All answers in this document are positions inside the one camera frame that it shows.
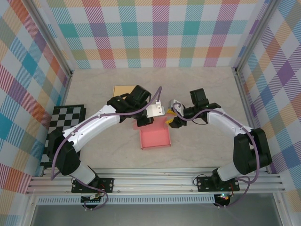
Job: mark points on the small circuit board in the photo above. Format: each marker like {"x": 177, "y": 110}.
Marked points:
{"x": 224, "y": 196}
{"x": 94, "y": 199}

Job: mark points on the black and white checkerboard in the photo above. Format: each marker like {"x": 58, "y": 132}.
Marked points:
{"x": 63, "y": 115}

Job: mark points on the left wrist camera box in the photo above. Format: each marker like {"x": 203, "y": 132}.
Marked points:
{"x": 155, "y": 110}

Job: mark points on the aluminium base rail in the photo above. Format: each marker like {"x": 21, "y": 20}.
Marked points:
{"x": 152, "y": 181}

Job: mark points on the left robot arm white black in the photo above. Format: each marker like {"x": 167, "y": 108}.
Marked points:
{"x": 94, "y": 122}

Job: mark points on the aluminium frame post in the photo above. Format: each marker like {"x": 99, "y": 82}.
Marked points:
{"x": 254, "y": 35}
{"x": 49, "y": 37}

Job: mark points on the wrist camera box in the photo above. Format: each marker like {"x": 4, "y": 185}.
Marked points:
{"x": 155, "y": 110}
{"x": 174, "y": 102}

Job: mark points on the yellow paper box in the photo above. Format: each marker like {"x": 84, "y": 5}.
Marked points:
{"x": 122, "y": 90}

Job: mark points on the pink paper box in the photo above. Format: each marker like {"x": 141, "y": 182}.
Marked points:
{"x": 155, "y": 139}

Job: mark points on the aluminium side rail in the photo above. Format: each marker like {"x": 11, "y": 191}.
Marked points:
{"x": 65, "y": 91}
{"x": 245, "y": 106}

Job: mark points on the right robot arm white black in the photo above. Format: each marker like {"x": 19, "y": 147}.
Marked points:
{"x": 223, "y": 120}

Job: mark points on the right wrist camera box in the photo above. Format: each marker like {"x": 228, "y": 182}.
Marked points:
{"x": 174, "y": 102}

